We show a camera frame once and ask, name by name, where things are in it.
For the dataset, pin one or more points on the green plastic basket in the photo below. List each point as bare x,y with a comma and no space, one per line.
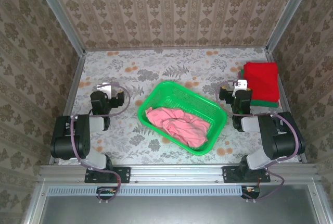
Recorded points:
182,96

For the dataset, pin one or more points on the pink t-shirt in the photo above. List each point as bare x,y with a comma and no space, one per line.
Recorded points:
179,125

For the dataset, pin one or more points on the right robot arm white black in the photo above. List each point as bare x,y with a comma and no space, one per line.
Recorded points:
275,135

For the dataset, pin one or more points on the green folded t-shirt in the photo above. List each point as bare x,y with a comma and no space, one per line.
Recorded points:
262,104

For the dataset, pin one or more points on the steel sheet panel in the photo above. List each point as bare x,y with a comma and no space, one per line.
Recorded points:
169,211

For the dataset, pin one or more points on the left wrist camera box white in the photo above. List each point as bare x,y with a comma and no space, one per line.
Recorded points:
104,89

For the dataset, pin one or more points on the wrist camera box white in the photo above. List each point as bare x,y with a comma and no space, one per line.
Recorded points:
104,89
240,86

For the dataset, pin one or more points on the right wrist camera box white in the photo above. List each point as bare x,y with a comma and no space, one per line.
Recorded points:
240,86

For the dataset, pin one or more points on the aluminium table side rail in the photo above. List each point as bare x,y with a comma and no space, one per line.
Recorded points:
72,86
286,96

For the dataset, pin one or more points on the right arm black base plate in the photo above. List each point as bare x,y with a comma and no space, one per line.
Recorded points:
229,174

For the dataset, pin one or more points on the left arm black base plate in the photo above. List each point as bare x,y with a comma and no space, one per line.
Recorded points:
123,174

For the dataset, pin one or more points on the aluminium mounting rail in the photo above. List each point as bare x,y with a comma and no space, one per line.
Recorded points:
177,173

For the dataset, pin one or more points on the aluminium frame post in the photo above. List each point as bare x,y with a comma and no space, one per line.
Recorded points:
57,10
290,13

